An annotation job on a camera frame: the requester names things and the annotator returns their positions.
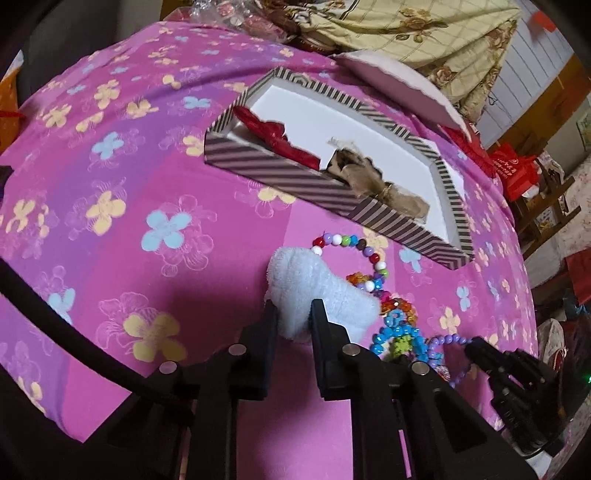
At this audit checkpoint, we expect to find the orange bead bracelet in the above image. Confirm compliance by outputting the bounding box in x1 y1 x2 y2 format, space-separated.
346 272 419 324

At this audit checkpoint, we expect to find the orange bag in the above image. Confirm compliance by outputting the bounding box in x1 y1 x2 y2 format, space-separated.
0 74 25 153

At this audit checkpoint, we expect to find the purple bead bracelet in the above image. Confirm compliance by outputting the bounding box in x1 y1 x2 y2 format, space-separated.
427 333 476 388

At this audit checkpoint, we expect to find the yellow floral quilt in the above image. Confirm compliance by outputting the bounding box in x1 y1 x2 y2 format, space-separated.
277 0 522 118

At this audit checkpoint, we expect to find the pale pink pillow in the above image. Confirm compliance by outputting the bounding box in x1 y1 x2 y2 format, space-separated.
333 51 468 132

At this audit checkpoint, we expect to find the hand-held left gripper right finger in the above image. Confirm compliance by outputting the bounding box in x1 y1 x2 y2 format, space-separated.
310 299 539 480

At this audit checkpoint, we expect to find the black cable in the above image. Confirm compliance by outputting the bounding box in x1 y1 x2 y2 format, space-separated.
0 257 190 411

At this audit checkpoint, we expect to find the burlap bow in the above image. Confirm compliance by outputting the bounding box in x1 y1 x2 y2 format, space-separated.
325 137 431 220

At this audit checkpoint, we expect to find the red frilled cushion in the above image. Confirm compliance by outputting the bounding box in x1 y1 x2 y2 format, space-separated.
445 122 502 178

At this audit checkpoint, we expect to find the red bow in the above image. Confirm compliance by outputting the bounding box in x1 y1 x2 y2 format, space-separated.
232 106 321 171

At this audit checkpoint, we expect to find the red bag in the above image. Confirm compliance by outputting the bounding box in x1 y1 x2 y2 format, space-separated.
489 142 541 200

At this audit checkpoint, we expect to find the white fluffy scrunchie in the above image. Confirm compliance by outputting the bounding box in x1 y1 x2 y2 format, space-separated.
267 246 376 343

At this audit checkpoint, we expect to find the clear plastic bag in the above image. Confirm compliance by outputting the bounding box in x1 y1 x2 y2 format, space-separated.
187 0 301 35

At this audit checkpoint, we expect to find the pink floral blanket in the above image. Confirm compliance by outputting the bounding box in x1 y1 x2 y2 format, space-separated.
0 21 541 444

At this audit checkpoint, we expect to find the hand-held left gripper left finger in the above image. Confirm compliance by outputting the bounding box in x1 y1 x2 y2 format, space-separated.
108 299 280 480

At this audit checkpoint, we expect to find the wooden chair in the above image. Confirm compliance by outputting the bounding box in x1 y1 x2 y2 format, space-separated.
512 159 583 259

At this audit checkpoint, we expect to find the striped cardboard box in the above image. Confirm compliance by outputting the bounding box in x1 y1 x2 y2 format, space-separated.
203 67 476 270

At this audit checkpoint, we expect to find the blue green bead bracelet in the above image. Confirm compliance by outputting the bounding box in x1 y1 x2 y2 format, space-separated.
385 310 419 363

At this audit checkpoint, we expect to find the multicolour bead bracelet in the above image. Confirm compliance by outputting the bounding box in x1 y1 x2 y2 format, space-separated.
311 232 393 301

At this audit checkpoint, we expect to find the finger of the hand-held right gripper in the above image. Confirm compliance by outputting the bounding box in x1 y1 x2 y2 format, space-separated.
463 337 509 376

